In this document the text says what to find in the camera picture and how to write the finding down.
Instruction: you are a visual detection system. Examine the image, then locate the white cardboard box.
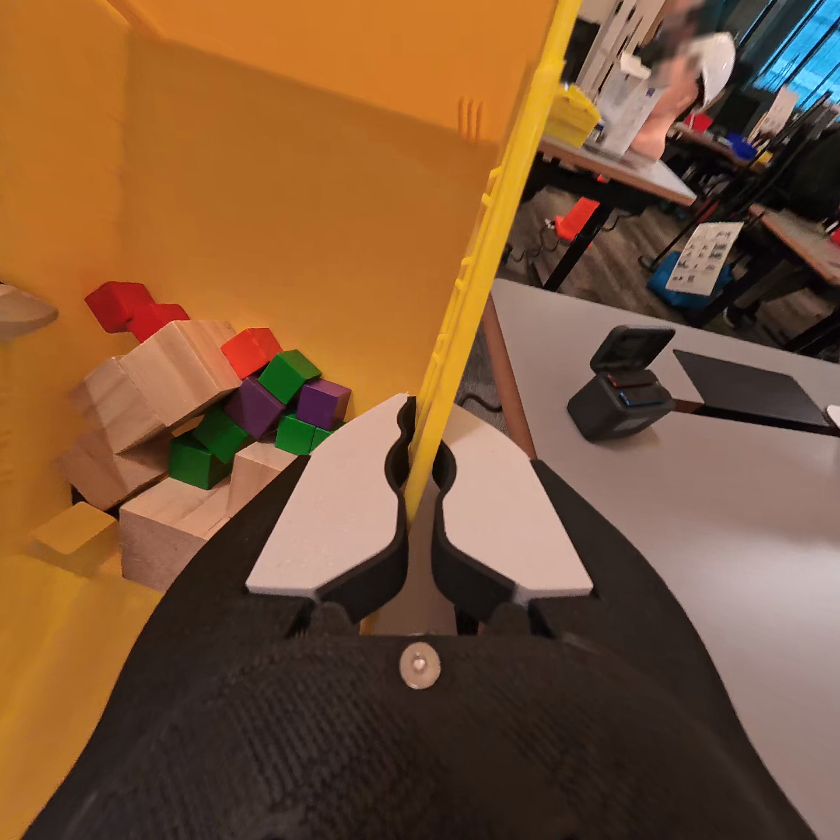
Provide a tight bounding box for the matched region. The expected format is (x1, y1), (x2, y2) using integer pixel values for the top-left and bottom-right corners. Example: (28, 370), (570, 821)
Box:
(594, 56), (657, 155)

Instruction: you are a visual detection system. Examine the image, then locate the pile of coloured wooden cubes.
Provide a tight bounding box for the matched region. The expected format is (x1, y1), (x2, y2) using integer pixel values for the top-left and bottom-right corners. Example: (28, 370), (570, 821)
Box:
(29, 281), (352, 592)

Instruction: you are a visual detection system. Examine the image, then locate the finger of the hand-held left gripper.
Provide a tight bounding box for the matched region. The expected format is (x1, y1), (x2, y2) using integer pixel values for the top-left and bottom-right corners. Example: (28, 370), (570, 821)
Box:
(0, 283), (60, 341)

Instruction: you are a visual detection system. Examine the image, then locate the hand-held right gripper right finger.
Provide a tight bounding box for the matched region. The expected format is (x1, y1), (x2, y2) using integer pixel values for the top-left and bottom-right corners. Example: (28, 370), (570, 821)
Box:
(430, 403), (596, 623)

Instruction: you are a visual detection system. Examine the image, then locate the white printed sheet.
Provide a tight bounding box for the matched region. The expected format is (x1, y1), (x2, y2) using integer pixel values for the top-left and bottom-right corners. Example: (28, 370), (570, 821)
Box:
(666, 222), (746, 296)

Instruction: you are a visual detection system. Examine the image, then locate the black charging case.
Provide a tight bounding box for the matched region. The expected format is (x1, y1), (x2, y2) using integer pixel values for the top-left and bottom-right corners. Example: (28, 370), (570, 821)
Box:
(567, 325), (677, 442)

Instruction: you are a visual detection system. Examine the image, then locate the yellow plastic bin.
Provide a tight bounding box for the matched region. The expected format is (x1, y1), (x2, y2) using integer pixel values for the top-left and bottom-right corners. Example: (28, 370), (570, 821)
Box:
(545, 84), (601, 148)

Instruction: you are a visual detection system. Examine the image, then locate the blue plastic bin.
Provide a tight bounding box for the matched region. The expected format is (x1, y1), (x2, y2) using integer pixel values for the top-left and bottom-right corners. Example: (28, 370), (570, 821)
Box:
(646, 252), (732, 309)

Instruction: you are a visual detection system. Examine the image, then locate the red plastic crate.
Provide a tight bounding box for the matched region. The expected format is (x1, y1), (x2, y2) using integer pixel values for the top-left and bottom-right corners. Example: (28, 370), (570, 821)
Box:
(554, 197), (601, 250)

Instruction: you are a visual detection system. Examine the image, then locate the yellow plastic box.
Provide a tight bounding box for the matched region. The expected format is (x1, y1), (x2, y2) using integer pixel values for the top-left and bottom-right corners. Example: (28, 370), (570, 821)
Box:
(0, 0), (583, 840)

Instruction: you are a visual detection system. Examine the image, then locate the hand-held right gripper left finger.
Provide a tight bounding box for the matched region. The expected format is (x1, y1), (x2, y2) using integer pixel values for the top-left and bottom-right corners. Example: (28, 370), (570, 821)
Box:
(246, 392), (417, 624)

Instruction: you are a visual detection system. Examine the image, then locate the black flat pad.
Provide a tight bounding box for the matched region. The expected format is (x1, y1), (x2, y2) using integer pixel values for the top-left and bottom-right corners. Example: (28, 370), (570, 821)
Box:
(672, 349), (834, 429)

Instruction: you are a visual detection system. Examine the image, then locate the grey office desk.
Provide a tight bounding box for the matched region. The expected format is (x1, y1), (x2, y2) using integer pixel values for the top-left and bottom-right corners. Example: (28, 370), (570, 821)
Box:
(748, 203), (840, 355)
(535, 134), (698, 293)

